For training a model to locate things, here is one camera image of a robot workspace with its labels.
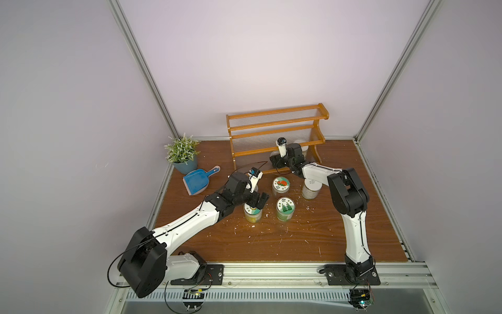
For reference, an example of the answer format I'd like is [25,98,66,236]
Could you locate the right controller board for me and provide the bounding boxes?
[349,289,374,310]

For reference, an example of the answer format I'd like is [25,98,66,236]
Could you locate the potted green plant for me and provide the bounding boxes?
[164,135,200,175]

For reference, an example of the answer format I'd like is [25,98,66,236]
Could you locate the green leaf lid jar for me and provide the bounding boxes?
[276,197,295,222]

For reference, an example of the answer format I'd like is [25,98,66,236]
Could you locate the strawberry lid jar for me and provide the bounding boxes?
[272,176,291,197]

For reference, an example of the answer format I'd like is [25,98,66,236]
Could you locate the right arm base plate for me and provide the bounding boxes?
[318,264,381,286]

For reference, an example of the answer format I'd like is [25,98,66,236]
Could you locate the left controller board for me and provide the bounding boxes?
[182,289,206,313]

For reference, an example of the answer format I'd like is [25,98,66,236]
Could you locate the white lid jar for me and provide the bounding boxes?
[302,179,322,200]

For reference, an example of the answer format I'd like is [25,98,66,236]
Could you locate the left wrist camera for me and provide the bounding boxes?
[248,167,263,192]

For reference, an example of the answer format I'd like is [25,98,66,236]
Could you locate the sunflower lid jar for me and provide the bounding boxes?
[243,204,262,223]

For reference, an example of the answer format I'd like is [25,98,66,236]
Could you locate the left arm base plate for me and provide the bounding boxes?
[169,264,224,286]

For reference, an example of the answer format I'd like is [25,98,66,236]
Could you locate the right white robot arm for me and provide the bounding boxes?
[270,137,380,285]

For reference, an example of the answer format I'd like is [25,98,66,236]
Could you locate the green label white-lid jar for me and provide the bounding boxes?
[294,140,309,158]

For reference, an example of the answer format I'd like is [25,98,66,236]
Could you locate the aluminium front rail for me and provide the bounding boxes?
[113,261,440,303]

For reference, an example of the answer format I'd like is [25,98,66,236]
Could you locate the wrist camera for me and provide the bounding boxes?
[248,167,263,192]
[276,137,287,158]

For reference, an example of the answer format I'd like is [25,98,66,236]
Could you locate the blue dustpan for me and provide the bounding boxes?
[183,166,221,196]

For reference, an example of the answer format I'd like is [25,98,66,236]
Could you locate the wooden three-tier shelf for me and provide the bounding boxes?
[226,103,329,174]

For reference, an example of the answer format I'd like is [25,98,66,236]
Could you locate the controller board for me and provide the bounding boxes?
[182,289,206,313]
[349,289,374,310]

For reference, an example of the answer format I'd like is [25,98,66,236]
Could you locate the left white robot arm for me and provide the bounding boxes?
[117,167,269,298]

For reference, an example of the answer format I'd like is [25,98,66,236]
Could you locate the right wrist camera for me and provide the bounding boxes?
[276,137,287,158]

